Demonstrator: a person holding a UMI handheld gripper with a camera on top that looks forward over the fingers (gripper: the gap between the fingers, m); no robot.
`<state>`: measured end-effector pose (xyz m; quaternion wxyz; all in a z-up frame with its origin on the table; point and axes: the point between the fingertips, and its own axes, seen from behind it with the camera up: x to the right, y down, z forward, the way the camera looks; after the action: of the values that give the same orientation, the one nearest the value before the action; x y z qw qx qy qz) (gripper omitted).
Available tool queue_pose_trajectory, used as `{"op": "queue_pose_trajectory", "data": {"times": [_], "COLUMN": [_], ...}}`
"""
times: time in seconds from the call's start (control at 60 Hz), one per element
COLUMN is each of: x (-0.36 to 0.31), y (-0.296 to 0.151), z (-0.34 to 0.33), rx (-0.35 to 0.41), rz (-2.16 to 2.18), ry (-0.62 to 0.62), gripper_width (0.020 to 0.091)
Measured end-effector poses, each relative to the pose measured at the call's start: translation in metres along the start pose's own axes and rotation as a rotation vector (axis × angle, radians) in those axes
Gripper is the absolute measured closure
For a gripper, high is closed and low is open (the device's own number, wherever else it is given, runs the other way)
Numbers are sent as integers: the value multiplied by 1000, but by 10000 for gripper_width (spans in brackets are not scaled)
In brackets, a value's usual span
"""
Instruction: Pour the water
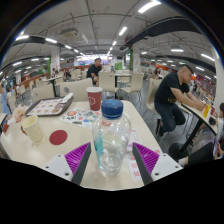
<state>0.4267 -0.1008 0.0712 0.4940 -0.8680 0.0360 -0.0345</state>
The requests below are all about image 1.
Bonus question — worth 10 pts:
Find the crumpled food wrapper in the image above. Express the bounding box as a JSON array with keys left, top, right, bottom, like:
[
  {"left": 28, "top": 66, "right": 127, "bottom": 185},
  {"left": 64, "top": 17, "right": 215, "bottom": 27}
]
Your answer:
[{"left": 11, "top": 104, "right": 28, "bottom": 123}]

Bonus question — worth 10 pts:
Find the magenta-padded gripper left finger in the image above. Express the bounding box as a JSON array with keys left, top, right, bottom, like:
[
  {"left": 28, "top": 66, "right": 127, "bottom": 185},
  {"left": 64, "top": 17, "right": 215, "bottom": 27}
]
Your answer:
[{"left": 40, "top": 142, "right": 92, "bottom": 186}]

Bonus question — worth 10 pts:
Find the cream mug with brown handle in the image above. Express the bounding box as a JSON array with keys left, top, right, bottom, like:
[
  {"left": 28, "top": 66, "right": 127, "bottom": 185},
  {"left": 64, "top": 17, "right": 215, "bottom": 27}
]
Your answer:
[{"left": 20, "top": 114, "right": 46, "bottom": 145}]

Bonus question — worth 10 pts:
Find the cream chair with round hole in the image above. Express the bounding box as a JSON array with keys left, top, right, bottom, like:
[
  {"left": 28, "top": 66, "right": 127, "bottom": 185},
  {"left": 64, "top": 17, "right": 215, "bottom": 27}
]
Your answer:
[
  {"left": 59, "top": 77, "right": 94, "bottom": 103},
  {"left": 31, "top": 84, "right": 56, "bottom": 102}
]

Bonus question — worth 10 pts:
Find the clear blue-capped water bottle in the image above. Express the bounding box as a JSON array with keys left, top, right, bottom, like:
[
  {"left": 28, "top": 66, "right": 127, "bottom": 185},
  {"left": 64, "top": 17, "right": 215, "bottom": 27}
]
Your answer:
[{"left": 91, "top": 98, "right": 132, "bottom": 177}]

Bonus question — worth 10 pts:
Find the dark food tray with liner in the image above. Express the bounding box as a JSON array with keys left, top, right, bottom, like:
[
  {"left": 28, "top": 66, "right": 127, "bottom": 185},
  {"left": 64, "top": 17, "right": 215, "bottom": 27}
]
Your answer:
[{"left": 25, "top": 95, "right": 75, "bottom": 118}]

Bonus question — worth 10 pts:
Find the group of ceiling lights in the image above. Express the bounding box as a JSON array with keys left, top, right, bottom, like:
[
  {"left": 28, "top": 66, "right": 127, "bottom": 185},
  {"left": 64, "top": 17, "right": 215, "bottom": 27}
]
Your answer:
[{"left": 1, "top": 0, "right": 216, "bottom": 78}]

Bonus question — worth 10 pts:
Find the flat round red coaster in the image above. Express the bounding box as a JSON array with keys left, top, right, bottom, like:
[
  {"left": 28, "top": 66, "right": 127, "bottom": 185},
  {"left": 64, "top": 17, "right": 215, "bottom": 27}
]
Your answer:
[{"left": 49, "top": 129, "right": 69, "bottom": 146}]

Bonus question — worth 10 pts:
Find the group of cream chairs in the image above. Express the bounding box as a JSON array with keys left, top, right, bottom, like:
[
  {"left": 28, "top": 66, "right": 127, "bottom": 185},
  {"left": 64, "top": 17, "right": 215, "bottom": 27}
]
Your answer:
[{"left": 13, "top": 68, "right": 168, "bottom": 114}]

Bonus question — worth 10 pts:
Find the adjacent cream table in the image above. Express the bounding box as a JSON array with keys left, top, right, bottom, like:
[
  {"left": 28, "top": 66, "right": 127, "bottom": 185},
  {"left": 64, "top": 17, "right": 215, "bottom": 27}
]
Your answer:
[{"left": 179, "top": 102, "right": 219, "bottom": 136}]

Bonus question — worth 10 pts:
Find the ceiling air conditioner unit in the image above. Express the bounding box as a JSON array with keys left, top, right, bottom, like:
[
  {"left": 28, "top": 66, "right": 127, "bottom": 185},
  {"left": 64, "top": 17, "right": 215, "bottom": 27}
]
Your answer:
[{"left": 59, "top": 27, "right": 79, "bottom": 38}]

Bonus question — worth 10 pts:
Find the red paper cup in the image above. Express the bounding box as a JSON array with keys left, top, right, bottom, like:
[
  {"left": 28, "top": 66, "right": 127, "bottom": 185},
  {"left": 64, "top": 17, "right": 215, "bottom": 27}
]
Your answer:
[{"left": 86, "top": 86, "right": 104, "bottom": 112}]

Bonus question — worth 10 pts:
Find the white paper napkin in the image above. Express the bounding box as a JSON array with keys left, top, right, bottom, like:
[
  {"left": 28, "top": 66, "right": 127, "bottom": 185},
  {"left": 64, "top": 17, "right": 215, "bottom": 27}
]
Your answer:
[{"left": 60, "top": 92, "right": 74, "bottom": 104}]

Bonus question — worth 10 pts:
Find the person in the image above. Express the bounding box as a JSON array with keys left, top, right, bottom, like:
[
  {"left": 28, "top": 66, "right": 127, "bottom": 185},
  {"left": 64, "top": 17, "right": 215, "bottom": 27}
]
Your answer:
[
  {"left": 153, "top": 64, "right": 206, "bottom": 137},
  {"left": 86, "top": 57, "right": 104, "bottom": 87},
  {"left": 151, "top": 66, "right": 163, "bottom": 81}
]

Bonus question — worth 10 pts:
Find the colourful sticker sheet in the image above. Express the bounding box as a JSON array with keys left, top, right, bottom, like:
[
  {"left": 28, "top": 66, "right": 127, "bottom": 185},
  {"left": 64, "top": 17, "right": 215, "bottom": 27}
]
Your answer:
[{"left": 59, "top": 107, "right": 102, "bottom": 130}]

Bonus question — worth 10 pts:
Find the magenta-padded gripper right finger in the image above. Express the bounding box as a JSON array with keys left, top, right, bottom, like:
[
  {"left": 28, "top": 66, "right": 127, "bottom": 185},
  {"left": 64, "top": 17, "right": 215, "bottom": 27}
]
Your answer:
[{"left": 131, "top": 142, "right": 184, "bottom": 186}]

